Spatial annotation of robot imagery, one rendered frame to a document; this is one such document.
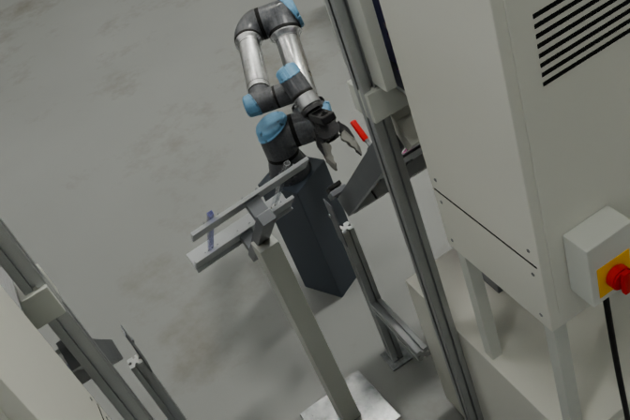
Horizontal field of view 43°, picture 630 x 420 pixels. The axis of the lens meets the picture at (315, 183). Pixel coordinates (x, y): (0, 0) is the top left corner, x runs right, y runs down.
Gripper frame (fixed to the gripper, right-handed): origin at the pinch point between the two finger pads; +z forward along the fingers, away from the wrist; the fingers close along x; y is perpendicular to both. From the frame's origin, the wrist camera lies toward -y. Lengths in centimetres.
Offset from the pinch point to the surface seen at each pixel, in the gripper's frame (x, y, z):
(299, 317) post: 38.0, -1.3, 31.7
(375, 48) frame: 11, -100, 0
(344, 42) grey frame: 14, -96, -5
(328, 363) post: 36, 16, 48
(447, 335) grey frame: 13, -34, 56
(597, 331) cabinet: -14, -49, 73
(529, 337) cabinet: -1, -43, 66
